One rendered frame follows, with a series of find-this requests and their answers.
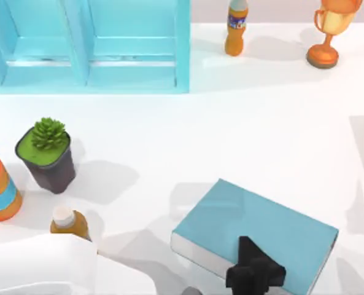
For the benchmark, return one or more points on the dark pot with green plant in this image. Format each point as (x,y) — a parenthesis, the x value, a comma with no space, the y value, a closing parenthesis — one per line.
(54,172)

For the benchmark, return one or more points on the orange bottle with blue label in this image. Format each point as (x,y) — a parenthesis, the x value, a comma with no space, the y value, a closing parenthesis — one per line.
(235,40)

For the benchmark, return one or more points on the orange cup with blue band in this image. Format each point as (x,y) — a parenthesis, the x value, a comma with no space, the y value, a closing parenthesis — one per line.
(2,199)

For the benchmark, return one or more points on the light blue rack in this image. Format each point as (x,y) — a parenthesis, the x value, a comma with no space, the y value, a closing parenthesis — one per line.
(132,61)

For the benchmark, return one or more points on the orange bottle with white cap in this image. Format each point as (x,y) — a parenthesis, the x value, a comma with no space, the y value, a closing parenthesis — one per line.
(77,225)

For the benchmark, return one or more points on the light blue book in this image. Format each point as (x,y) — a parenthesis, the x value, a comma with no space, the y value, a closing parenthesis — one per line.
(261,215)

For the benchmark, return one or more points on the orange gold trophy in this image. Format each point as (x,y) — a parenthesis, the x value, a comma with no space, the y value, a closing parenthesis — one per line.
(333,21)

